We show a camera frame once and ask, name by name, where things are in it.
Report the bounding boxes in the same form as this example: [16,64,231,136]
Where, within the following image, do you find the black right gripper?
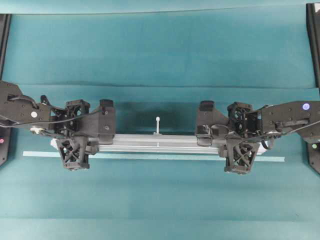
[224,102,263,175]

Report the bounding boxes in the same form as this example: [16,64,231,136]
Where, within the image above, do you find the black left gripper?
[51,99,99,171]

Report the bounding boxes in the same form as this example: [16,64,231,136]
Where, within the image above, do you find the large silver metal rail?
[49,132,267,158]

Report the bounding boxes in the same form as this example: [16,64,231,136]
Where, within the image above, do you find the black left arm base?
[0,127,11,166]

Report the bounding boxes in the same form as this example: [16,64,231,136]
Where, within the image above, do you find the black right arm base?
[307,139,320,174]

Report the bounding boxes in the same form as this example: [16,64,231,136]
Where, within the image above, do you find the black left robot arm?
[0,81,92,171]

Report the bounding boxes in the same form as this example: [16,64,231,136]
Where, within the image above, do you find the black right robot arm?
[221,101,320,175]

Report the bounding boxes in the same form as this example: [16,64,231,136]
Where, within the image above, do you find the light green tape strip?
[22,150,288,163]

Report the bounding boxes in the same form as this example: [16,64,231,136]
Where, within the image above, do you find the teal green table cloth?
[0,5,320,240]

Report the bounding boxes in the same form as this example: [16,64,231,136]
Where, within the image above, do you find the middle white cable tie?
[153,116,161,135]

